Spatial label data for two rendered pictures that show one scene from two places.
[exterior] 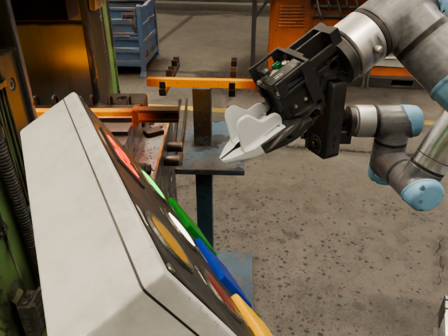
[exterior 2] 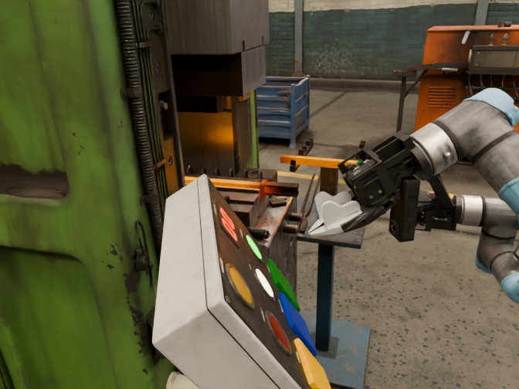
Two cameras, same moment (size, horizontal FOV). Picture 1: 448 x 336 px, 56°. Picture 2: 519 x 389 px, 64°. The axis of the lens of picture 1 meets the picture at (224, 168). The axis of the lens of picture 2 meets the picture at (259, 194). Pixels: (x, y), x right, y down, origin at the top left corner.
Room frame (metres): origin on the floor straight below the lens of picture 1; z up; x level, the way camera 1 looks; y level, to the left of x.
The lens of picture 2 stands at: (-0.11, -0.09, 1.44)
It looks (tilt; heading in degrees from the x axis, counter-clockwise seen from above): 24 degrees down; 17
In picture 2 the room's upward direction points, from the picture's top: 2 degrees counter-clockwise
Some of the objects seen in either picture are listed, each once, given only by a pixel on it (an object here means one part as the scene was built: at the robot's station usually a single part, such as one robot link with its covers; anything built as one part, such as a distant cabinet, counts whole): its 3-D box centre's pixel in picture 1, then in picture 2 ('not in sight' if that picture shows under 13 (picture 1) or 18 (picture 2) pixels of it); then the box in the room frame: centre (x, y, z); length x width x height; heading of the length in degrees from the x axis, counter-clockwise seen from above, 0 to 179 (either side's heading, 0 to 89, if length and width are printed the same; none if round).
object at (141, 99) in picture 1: (123, 109); (256, 181); (1.06, 0.27, 0.95); 0.12 x 0.08 x 0.06; 90
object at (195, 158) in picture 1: (203, 144); (327, 216); (1.38, 0.07, 0.69); 0.40 x 0.30 x 0.02; 177
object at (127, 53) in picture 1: (99, 33); (256, 108); (4.83, 1.39, 0.36); 1.20 x 0.80 x 0.72; 86
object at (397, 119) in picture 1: (395, 122); (503, 214); (0.91, -0.40, 0.98); 0.11 x 0.08 x 0.09; 91
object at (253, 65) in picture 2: not in sight; (175, 69); (0.88, 0.42, 1.32); 0.42 x 0.20 x 0.10; 90
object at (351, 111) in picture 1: (326, 124); (432, 210); (0.91, -0.24, 0.97); 0.12 x 0.08 x 0.09; 91
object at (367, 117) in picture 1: (361, 120); (467, 209); (0.92, -0.32, 0.98); 0.08 x 0.05 x 0.08; 1
